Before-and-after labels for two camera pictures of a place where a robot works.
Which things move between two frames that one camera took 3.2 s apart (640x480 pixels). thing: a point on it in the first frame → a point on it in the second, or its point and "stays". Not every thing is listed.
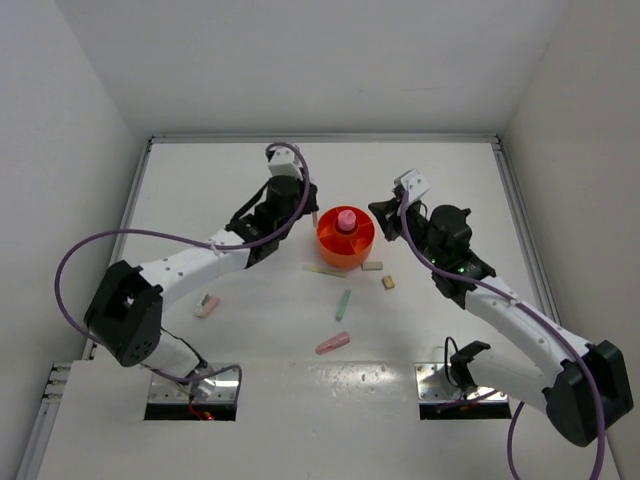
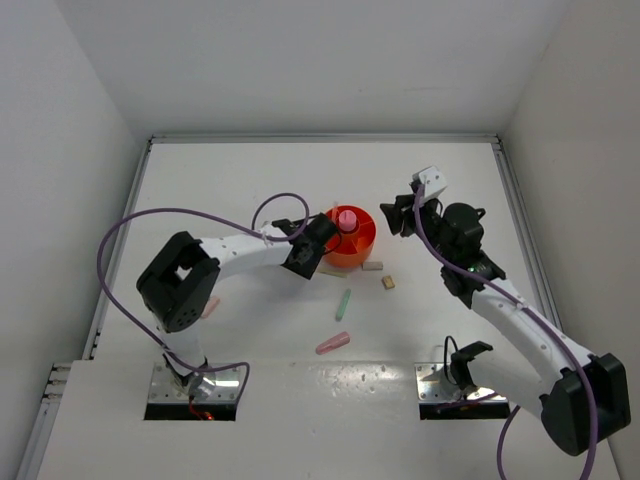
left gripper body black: [299, 194] → [308, 266]
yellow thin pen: [323, 271] stays
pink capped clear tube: [346, 220] stays
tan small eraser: [388, 282] stays
